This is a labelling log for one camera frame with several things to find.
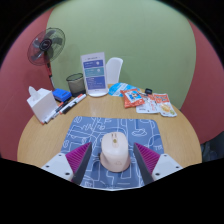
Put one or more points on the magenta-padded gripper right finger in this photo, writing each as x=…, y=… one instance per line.
x=163, y=165

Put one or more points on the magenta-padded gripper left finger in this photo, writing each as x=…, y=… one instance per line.
x=60, y=163

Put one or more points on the pale pink computer mouse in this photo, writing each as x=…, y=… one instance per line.
x=115, y=153

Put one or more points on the blue patterned mouse pad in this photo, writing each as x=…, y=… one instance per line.
x=90, y=130

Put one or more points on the red-capped whiteboard marker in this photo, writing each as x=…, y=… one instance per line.
x=53, y=114

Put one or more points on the red and white snack packet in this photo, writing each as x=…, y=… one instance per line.
x=165, y=105

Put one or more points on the black whiteboard marker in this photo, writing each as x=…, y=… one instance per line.
x=72, y=104

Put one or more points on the white tissue box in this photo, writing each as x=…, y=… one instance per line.
x=42, y=105

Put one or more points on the blue whiteboard eraser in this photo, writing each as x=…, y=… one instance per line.
x=62, y=95

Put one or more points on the orange snack packet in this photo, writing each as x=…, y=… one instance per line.
x=132, y=98

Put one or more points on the small black object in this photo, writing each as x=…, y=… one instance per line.
x=148, y=90

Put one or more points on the black mesh pen cup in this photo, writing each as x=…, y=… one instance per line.
x=76, y=84

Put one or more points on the light blue packet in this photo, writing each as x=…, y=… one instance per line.
x=116, y=88

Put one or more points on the white sign stand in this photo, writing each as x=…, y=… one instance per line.
x=94, y=73

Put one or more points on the black standing fan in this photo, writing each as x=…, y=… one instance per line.
x=46, y=45

